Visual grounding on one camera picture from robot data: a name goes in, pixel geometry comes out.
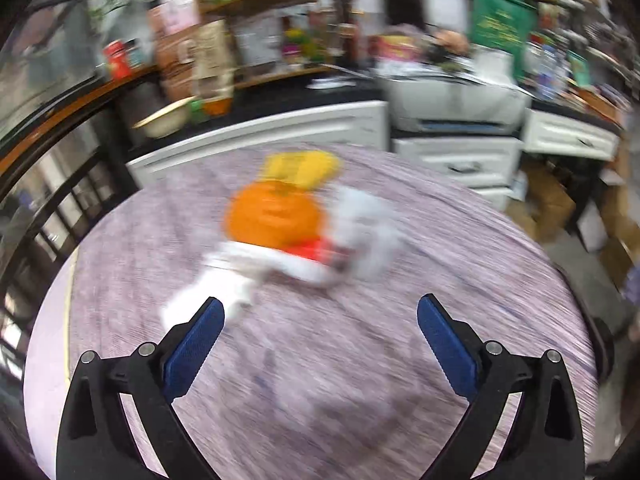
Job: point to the pink box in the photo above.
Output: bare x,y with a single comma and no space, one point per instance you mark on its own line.
179,0

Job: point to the white printer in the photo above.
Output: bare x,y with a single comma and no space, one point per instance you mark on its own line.
455,105

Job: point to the yellow snack packet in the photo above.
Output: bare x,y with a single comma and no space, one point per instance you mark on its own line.
300,170

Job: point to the orange plastic wrapper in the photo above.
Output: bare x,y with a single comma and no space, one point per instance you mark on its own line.
272,215

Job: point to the brown paper bag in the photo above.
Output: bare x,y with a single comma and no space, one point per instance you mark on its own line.
214,60

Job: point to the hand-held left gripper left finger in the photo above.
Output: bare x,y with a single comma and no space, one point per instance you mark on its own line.
197,345

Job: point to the red can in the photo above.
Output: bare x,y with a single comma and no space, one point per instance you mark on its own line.
116,60

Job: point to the dark can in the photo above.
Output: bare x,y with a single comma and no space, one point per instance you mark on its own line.
134,54

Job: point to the brown cardboard box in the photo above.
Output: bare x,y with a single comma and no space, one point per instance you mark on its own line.
547,200

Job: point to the white and red toy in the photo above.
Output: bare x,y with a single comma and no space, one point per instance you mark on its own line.
225,275

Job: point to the clear water bottle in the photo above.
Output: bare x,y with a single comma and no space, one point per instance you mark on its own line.
548,75

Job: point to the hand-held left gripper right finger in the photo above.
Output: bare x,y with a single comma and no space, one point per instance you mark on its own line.
447,345

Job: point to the red and white wrapper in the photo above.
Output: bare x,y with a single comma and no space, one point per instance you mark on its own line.
320,252

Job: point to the green box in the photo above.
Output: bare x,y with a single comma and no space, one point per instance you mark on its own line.
502,25

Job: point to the black metal railing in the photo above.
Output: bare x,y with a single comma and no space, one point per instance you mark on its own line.
55,200

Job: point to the cream bowl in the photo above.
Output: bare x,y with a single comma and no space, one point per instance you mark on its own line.
165,120

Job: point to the white tissue wad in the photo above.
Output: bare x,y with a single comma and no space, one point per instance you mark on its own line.
365,235

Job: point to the wooden ledge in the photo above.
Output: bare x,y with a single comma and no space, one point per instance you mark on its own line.
75,105

